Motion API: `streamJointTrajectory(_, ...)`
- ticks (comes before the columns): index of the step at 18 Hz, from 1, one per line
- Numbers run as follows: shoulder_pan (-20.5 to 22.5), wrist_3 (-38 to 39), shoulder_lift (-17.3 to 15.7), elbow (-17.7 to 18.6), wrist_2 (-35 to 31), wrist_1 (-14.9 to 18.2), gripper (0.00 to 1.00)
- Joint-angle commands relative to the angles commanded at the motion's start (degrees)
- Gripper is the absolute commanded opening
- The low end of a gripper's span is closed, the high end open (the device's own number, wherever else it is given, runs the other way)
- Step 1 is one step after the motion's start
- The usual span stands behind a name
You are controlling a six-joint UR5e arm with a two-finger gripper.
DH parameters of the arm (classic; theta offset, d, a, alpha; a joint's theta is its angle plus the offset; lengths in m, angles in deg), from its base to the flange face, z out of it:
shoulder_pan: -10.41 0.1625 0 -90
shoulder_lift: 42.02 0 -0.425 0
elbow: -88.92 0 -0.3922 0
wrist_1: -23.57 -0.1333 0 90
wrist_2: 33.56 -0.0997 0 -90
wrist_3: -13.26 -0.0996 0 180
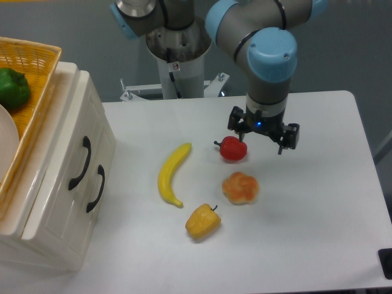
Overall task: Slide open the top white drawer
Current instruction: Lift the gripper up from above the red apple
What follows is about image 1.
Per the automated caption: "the green toy bell pepper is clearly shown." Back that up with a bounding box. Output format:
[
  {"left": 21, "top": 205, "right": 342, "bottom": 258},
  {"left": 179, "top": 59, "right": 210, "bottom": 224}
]
[{"left": 1, "top": 67, "right": 31, "bottom": 111}]

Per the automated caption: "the yellow toy bell pepper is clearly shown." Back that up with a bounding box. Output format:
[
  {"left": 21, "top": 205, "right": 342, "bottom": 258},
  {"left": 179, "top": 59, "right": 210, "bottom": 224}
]
[{"left": 185, "top": 203, "right": 221, "bottom": 239}]

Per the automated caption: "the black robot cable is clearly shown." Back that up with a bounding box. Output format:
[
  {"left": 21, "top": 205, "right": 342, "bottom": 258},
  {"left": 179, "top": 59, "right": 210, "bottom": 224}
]
[{"left": 166, "top": 48, "right": 184, "bottom": 99}]

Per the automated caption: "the white drawer cabinet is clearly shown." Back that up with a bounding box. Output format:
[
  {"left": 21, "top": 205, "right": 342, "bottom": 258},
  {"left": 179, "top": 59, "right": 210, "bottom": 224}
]
[{"left": 0, "top": 61, "right": 116, "bottom": 273}]

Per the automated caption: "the black object at edge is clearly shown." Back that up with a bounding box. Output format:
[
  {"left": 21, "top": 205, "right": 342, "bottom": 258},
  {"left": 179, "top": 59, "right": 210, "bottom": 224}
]
[{"left": 378, "top": 248, "right": 392, "bottom": 280}]

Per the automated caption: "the yellow toy banana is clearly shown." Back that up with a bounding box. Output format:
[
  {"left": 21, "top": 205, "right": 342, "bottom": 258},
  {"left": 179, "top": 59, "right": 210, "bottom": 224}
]
[{"left": 157, "top": 143, "right": 192, "bottom": 208}]

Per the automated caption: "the orange toy bread roll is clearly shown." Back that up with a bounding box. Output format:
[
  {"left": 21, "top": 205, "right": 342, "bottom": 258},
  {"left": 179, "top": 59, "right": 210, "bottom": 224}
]
[{"left": 221, "top": 171, "right": 260, "bottom": 205}]

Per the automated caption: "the white plate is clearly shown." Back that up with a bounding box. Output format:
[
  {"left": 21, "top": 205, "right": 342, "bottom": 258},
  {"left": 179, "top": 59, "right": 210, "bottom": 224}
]
[{"left": 0, "top": 106, "right": 20, "bottom": 183}]

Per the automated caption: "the yellow woven basket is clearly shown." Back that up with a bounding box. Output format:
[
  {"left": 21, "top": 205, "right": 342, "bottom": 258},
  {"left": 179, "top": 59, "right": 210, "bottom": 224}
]
[{"left": 1, "top": 37, "right": 62, "bottom": 210}]

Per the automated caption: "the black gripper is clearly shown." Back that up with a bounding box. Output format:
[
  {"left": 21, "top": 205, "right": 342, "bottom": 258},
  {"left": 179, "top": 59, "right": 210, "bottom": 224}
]
[{"left": 227, "top": 106, "right": 300, "bottom": 155}]

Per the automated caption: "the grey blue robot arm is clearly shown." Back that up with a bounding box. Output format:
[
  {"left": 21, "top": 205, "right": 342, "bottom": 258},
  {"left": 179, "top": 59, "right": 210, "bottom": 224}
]
[{"left": 110, "top": 1, "right": 328, "bottom": 150}]

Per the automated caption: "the red toy bell pepper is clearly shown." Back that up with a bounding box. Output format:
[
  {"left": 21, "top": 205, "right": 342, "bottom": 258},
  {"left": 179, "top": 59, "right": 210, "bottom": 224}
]
[{"left": 214, "top": 136, "right": 247, "bottom": 161}]

